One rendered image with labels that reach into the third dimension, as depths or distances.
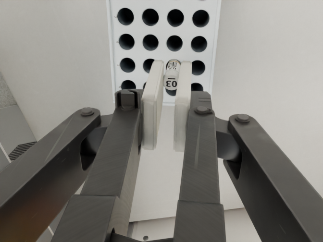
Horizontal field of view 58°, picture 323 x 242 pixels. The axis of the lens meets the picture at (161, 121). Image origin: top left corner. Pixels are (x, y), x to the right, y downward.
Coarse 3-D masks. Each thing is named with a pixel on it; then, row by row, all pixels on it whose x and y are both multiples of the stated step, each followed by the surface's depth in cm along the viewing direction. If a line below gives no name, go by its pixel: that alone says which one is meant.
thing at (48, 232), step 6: (0, 144) 24; (0, 150) 23; (0, 156) 23; (6, 156) 24; (0, 162) 23; (6, 162) 24; (0, 168) 23; (48, 228) 27; (42, 234) 26; (48, 234) 27; (42, 240) 26; (48, 240) 27
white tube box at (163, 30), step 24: (120, 0) 22; (144, 0) 21; (168, 0) 21; (192, 0) 21; (216, 0) 21; (120, 24) 22; (144, 24) 22; (168, 24) 22; (192, 24) 22; (216, 24) 22; (120, 48) 23; (144, 48) 23; (168, 48) 23; (192, 48) 23; (120, 72) 24; (144, 72) 24; (192, 72) 24; (168, 96) 25
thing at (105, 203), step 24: (120, 96) 14; (120, 120) 13; (120, 144) 11; (96, 168) 10; (120, 168) 10; (96, 192) 9; (120, 192) 9; (72, 216) 7; (96, 216) 7; (120, 216) 9; (72, 240) 7; (96, 240) 7
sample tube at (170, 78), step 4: (172, 60) 23; (176, 60) 23; (168, 64) 23; (172, 64) 22; (176, 64) 22; (180, 64) 24; (168, 68) 22; (172, 68) 21; (176, 68) 22; (168, 72) 21; (172, 72) 20; (176, 72) 21; (164, 76) 20; (168, 76) 20; (172, 76) 20; (176, 76) 20; (164, 80) 20; (168, 80) 20; (172, 80) 20; (176, 80) 20; (164, 84) 20; (168, 84) 20; (172, 84) 20; (176, 84) 20; (168, 88) 20; (172, 88) 20; (176, 88) 20
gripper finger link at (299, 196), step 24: (240, 120) 13; (240, 144) 12; (264, 144) 11; (240, 168) 13; (264, 168) 10; (288, 168) 10; (240, 192) 12; (264, 192) 10; (288, 192) 9; (312, 192) 9; (264, 216) 10; (288, 216) 8; (312, 216) 8; (264, 240) 10; (288, 240) 8; (312, 240) 7
